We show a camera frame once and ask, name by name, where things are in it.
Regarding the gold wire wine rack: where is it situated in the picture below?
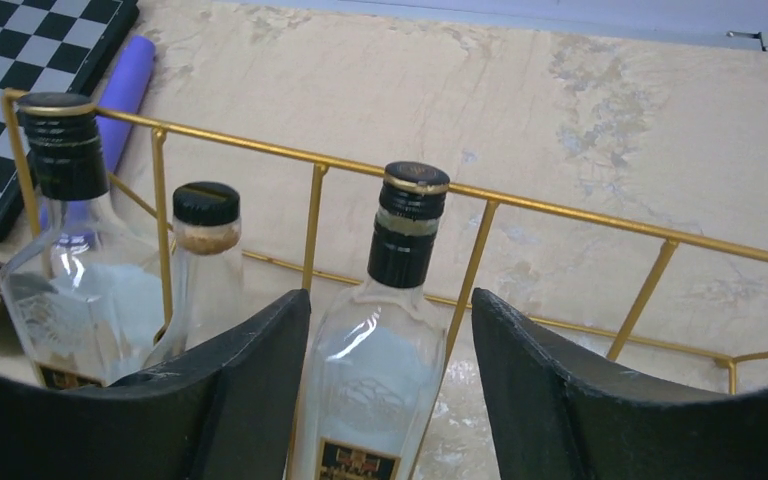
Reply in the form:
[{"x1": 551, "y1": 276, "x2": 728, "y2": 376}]
[{"x1": 0, "y1": 87, "x2": 768, "y2": 480}]

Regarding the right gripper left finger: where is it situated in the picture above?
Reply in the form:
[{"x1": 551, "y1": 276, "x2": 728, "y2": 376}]
[{"x1": 0, "y1": 289, "x2": 311, "y2": 479}]

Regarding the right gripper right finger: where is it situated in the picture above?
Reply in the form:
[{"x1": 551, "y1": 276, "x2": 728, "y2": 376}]
[{"x1": 472, "y1": 288, "x2": 768, "y2": 479}]

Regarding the round clear bottle cork cap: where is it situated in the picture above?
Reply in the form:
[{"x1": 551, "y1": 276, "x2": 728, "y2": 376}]
[{"x1": 143, "y1": 181, "x2": 244, "y2": 368}]

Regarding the black white chessboard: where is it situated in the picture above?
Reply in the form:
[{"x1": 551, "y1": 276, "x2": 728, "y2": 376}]
[{"x1": 0, "y1": 0, "x2": 139, "y2": 241}]

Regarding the square clear bottle black cap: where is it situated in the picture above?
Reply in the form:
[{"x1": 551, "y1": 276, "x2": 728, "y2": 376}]
[{"x1": 0, "y1": 92, "x2": 165, "y2": 390}]

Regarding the purple cylinder tool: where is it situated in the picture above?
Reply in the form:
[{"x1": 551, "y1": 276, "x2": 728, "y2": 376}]
[{"x1": 38, "y1": 34, "x2": 158, "y2": 233}]

